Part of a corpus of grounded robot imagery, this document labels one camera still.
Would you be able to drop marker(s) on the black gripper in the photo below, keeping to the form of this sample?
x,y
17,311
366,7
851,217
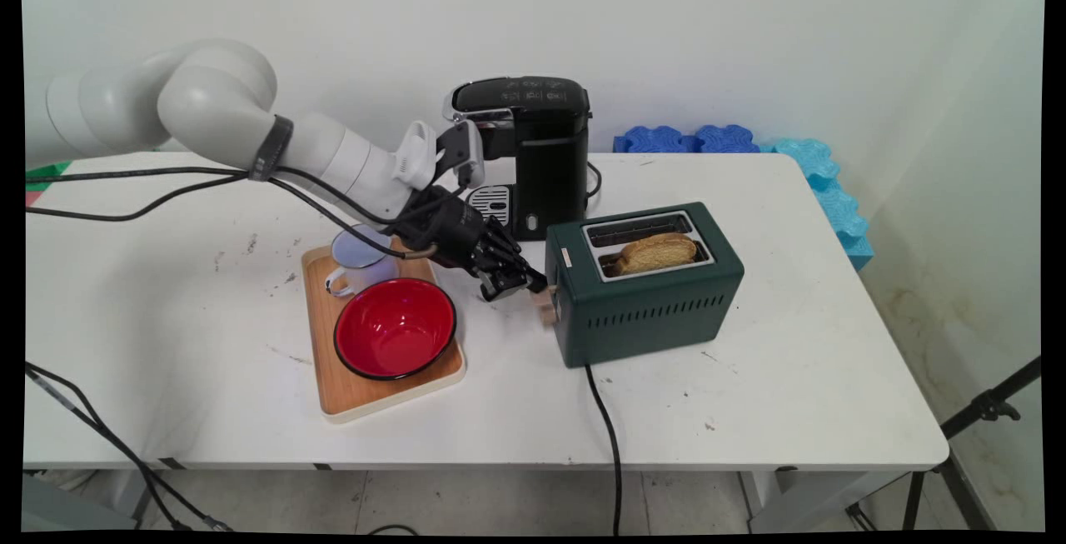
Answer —
x,y
450,232

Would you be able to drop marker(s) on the beige toaster lever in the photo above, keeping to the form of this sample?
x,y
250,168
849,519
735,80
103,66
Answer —
x,y
543,299

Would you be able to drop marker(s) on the toasted bread slice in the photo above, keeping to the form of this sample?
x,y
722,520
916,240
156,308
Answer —
x,y
658,251

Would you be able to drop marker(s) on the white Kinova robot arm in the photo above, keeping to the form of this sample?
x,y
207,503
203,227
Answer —
x,y
216,102

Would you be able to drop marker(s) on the beige toaster knob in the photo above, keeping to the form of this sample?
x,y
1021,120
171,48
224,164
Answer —
x,y
548,316

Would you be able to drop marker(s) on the black coffee machine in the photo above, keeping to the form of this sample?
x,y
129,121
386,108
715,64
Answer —
x,y
541,152

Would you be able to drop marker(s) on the red bowl black rim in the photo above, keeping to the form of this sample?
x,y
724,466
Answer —
x,y
394,329

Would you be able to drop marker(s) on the dark green toaster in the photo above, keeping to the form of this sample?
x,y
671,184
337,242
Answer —
x,y
650,311

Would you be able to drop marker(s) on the white enamel mug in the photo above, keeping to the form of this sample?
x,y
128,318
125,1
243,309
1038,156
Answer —
x,y
358,265

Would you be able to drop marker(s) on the wooden serving tray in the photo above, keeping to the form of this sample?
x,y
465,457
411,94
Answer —
x,y
366,386

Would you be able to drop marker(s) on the blue foam mat piece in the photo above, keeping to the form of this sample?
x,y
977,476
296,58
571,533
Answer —
x,y
724,138
654,139

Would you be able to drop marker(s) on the cyan foam mat piece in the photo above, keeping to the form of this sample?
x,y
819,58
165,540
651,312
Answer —
x,y
837,202

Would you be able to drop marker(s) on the green foam mat piece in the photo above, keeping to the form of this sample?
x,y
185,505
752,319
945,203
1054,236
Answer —
x,y
46,171

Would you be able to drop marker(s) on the black tripod stand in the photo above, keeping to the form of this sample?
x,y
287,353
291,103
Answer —
x,y
983,406

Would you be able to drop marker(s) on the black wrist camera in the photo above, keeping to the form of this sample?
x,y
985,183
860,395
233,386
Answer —
x,y
460,152

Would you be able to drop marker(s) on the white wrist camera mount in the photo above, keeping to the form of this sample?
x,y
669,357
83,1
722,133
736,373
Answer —
x,y
416,157

